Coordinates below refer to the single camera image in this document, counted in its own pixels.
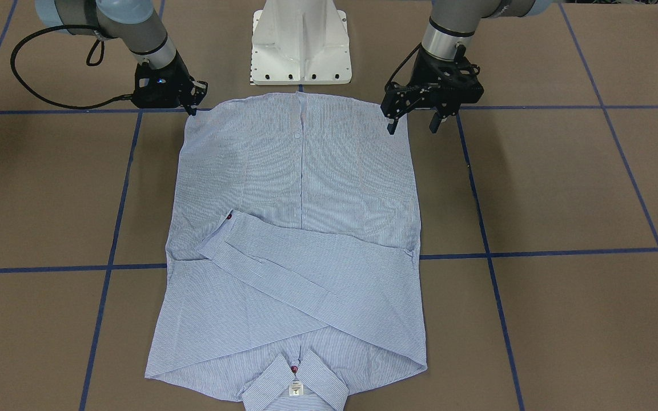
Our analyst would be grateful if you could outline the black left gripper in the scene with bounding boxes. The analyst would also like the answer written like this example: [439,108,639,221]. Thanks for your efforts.
[380,45,484,135]

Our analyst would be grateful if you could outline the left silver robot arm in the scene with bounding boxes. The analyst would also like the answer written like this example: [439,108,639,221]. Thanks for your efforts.
[380,1,552,135]

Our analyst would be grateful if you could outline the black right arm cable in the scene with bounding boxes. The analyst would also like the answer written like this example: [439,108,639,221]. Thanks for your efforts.
[10,24,135,110]

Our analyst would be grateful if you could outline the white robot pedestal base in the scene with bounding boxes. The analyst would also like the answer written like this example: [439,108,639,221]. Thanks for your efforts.
[249,1,352,86]

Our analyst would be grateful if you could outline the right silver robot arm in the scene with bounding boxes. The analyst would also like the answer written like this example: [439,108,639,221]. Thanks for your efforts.
[35,1,208,115]

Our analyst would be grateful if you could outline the light blue striped shirt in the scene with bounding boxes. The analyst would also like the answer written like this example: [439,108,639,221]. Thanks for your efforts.
[145,92,428,410]

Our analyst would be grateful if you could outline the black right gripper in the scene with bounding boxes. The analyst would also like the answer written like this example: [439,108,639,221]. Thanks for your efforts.
[131,54,208,115]

